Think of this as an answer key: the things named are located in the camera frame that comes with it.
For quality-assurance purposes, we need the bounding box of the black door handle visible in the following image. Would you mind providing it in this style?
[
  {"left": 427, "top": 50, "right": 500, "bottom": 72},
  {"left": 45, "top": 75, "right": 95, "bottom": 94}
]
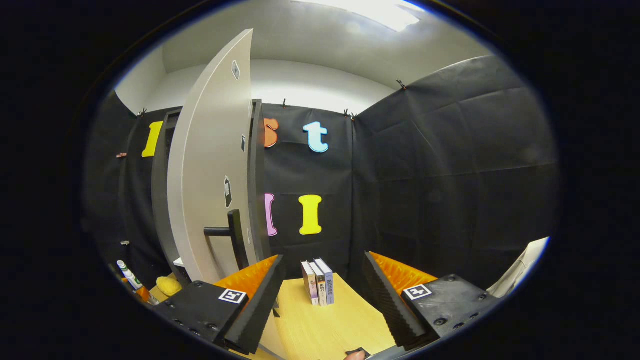
[{"left": 203, "top": 209, "right": 249, "bottom": 271}]

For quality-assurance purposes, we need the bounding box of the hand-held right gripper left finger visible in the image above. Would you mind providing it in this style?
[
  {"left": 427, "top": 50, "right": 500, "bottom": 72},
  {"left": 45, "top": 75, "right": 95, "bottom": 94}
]
[{"left": 152, "top": 254, "right": 287, "bottom": 356}]

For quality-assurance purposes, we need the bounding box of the black backdrop cloth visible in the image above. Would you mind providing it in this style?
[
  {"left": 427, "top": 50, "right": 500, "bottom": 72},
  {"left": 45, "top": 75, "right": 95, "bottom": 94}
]
[{"left": 82, "top": 55, "right": 560, "bottom": 296}]

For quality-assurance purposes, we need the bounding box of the beige book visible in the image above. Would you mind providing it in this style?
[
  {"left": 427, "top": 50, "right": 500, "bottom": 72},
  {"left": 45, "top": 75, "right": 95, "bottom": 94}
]
[{"left": 308, "top": 260, "right": 328, "bottom": 307}]

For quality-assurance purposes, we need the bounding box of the dark grey cabinet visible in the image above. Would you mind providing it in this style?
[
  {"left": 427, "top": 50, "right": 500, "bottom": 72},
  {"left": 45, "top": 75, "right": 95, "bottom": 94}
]
[{"left": 151, "top": 99, "right": 281, "bottom": 318}]

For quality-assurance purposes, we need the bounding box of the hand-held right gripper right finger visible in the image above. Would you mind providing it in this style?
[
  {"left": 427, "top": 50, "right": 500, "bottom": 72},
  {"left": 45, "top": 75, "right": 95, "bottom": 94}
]
[{"left": 362, "top": 251, "right": 501, "bottom": 351}]

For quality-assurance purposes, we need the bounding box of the ceiling light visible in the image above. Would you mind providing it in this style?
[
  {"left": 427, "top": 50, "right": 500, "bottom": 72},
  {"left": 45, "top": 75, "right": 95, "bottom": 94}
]
[{"left": 295, "top": 0, "right": 426, "bottom": 32}]

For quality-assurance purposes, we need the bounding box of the lavender book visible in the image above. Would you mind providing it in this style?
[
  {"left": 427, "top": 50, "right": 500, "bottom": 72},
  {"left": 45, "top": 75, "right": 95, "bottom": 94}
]
[{"left": 314, "top": 258, "right": 335, "bottom": 305}]

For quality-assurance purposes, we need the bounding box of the white bottle with green label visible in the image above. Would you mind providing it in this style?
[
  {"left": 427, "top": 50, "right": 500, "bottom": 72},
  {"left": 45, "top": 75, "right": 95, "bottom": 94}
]
[{"left": 116, "top": 259, "right": 148, "bottom": 296}]

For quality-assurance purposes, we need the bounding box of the beige cabinet door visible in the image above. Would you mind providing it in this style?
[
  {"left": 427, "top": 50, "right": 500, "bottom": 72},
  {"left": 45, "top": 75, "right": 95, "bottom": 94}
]
[{"left": 166, "top": 28, "right": 290, "bottom": 360}]

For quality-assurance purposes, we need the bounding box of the white purple book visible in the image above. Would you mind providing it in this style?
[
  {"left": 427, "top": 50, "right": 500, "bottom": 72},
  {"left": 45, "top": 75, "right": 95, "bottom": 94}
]
[{"left": 300, "top": 260, "right": 320, "bottom": 306}]

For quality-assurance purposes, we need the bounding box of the yellow soft toy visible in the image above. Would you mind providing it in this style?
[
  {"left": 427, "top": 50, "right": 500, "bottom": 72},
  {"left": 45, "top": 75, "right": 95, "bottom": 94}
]
[{"left": 156, "top": 276, "right": 184, "bottom": 298}]

